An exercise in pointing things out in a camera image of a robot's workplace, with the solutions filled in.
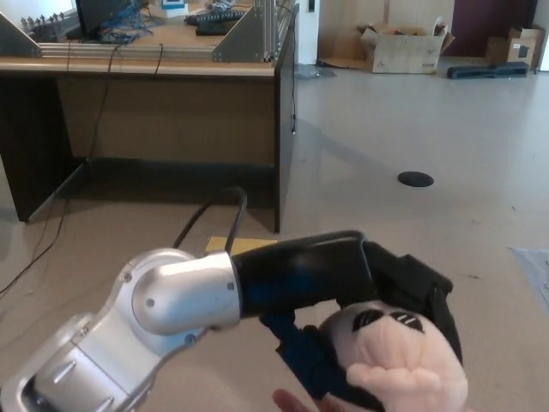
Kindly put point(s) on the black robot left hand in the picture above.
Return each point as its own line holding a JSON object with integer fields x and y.
{"x": 300, "y": 270}

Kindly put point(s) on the person's bare hand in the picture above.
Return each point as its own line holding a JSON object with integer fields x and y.
{"x": 296, "y": 401}

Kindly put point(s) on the pink plush dumpling with sunglasses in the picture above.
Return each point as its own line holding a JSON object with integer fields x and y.
{"x": 407, "y": 352}

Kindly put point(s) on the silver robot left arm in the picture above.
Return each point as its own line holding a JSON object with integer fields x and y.
{"x": 171, "y": 292}

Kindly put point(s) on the yellow flat floor sheet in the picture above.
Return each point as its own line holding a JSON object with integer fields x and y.
{"x": 253, "y": 244}

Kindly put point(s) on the black round floor cap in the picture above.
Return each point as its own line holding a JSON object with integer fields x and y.
{"x": 416, "y": 178}

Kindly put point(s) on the crumpled clear plastic bag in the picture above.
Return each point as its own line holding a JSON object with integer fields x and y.
{"x": 317, "y": 71}

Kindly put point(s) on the wooden desk with dark sides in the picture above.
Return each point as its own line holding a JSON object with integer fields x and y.
{"x": 171, "y": 116}

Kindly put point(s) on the large open cardboard box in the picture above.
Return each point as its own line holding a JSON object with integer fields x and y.
{"x": 406, "y": 55}

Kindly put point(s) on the flat black device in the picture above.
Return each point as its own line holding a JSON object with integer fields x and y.
{"x": 214, "y": 28}

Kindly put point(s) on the black keyboard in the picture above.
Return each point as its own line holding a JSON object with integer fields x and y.
{"x": 213, "y": 16}

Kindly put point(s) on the white box with blue print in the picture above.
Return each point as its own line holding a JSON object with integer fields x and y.
{"x": 173, "y": 6}

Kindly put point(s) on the dark purple door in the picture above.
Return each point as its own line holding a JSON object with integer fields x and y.
{"x": 483, "y": 19}

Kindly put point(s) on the small cardboard box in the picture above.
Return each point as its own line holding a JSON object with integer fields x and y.
{"x": 520, "y": 49}

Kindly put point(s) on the black monitor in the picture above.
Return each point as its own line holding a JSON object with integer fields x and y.
{"x": 92, "y": 15}

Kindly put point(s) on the row of small black parts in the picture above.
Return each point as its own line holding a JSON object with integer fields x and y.
{"x": 43, "y": 28}

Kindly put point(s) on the aluminium profile frame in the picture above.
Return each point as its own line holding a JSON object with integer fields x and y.
{"x": 235, "y": 45}

